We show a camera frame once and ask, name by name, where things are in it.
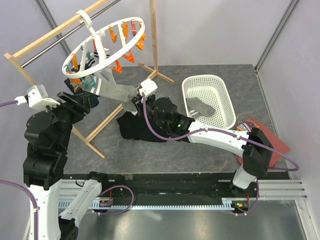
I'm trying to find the white sock black stripes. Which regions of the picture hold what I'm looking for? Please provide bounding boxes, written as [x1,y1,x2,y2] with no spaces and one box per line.
[100,48,116,84]

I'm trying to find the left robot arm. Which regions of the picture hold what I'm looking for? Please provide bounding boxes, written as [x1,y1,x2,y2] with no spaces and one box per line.
[23,91,110,240]

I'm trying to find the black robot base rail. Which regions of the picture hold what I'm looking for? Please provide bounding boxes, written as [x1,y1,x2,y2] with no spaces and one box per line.
[62,170,260,203]

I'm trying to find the metal rack rod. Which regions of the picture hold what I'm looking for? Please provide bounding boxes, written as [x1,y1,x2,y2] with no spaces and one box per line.
[20,9,96,68]

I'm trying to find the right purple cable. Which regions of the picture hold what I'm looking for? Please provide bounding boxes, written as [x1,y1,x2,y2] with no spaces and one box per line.
[140,92,300,172]

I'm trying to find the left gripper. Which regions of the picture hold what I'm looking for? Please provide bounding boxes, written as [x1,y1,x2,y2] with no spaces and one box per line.
[39,89,92,150]

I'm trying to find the black folded garment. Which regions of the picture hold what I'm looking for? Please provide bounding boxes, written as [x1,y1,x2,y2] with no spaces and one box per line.
[116,111,166,143]

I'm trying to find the purple cable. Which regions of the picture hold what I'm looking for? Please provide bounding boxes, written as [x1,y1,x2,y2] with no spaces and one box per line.
[0,99,40,240]
[140,92,300,172]

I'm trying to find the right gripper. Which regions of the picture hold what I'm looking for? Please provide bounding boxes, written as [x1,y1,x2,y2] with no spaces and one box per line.
[130,93,167,131]

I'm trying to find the white slotted cable duct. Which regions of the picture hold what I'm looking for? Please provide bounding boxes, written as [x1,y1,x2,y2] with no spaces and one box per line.
[58,197,248,211]

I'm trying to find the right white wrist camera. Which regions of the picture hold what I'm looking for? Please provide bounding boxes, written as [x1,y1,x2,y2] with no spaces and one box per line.
[138,78,158,98]

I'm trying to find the dark navy sock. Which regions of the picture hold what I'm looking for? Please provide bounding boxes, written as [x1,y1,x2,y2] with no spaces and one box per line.
[63,78,100,109]

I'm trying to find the wooden drying rack frame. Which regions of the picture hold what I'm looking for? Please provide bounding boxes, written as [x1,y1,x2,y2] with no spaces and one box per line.
[4,0,175,159]

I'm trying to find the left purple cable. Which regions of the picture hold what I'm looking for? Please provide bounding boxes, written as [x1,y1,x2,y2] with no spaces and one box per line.
[0,99,40,240]

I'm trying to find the white perforated laundry basket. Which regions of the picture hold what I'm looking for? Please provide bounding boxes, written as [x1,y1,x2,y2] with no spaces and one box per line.
[181,74,236,130]

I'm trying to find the white round clip hanger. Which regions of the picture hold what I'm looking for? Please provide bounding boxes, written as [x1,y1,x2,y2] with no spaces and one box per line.
[61,10,146,89]

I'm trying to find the red printed t-shirt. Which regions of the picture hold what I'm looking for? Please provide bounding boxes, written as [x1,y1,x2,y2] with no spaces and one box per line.
[235,117,291,168]

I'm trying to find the grey sock with white stripes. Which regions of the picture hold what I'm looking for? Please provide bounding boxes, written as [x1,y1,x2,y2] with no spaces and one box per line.
[185,97,216,120]

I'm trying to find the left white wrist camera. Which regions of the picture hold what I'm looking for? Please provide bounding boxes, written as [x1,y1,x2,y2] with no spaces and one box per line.
[14,84,61,111]

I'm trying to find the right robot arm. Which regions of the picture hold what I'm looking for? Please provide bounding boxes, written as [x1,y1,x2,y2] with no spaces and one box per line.
[132,93,273,197]

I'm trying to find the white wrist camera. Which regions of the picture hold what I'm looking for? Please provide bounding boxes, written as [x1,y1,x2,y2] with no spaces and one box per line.
[138,78,158,98]
[14,84,61,111]

